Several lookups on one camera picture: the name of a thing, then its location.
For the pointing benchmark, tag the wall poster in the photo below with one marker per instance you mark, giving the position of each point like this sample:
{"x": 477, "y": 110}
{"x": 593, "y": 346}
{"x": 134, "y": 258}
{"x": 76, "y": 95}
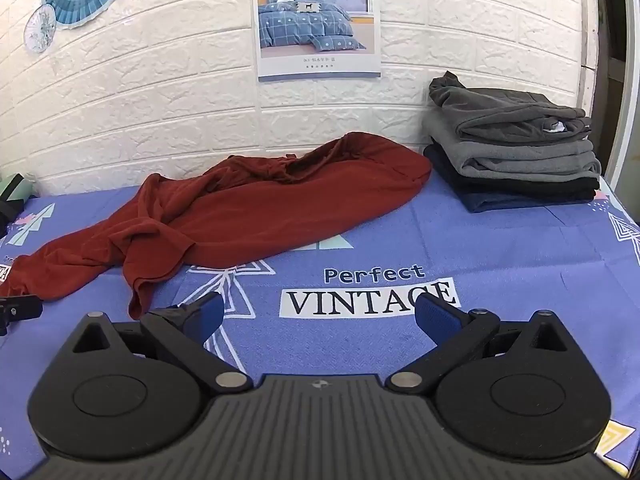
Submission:
{"x": 320, "y": 15}

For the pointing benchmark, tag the navy folded pants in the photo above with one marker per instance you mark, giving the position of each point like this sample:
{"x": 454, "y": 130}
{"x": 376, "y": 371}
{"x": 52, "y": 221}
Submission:
{"x": 480, "y": 199}

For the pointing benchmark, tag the dark grey folded pants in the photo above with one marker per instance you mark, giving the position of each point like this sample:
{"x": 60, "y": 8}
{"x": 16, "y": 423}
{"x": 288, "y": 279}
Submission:
{"x": 505, "y": 110}

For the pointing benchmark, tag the pale green object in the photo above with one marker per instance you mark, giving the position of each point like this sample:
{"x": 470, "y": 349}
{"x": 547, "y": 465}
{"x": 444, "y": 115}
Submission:
{"x": 15, "y": 186}

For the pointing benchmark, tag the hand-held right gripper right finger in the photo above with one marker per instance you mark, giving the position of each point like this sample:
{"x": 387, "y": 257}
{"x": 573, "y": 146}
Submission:
{"x": 434, "y": 316}

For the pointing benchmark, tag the small white paper fan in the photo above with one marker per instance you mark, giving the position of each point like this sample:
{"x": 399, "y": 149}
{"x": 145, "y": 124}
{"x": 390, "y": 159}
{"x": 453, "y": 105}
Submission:
{"x": 39, "y": 30}

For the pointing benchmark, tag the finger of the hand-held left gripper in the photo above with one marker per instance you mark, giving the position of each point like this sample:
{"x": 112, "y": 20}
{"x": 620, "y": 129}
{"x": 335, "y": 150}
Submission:
{"x": 20, "y": 307}

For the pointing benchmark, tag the black folded pants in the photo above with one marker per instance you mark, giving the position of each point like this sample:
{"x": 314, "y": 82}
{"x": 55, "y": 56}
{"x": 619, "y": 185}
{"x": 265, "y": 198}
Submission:
{"x": 530, "y": 187}

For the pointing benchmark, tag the white door frame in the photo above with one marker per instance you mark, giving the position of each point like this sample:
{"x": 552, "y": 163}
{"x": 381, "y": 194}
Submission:
{"x": 595, "y": 60}

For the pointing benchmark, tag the red pants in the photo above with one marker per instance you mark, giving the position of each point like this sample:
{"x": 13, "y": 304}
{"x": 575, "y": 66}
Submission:
{"x": 250, "y": 210}

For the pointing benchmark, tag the black object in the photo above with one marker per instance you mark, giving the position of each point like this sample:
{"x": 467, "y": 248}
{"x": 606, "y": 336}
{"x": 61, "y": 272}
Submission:
{"x": 10, "y": 217}

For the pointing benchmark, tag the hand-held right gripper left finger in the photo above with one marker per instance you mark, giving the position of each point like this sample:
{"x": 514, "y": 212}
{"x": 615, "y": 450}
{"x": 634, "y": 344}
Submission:
{"x": 206, "y": 316}

